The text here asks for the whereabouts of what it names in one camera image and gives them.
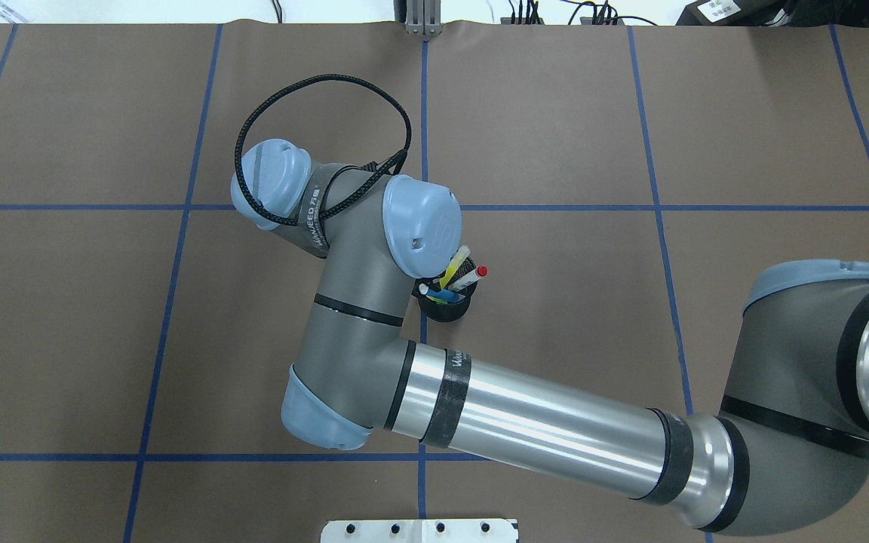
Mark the blue marker pen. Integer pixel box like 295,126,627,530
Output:
418,283,465,305

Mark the white red-capped marker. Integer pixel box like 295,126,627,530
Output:
446,265,487,293

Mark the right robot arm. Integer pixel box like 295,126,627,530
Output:
230,139,869,536

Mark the black mesh pen cup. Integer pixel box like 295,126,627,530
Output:
412,256,477,324

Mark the yellow highlighter pen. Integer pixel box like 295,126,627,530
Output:
438,244,471,289

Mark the black braided right cable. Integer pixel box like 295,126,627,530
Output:
234,74,413,227

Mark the aluminium frame post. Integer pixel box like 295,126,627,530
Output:
394,0,444,38

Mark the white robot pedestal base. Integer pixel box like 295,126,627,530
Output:
320,518,520,542

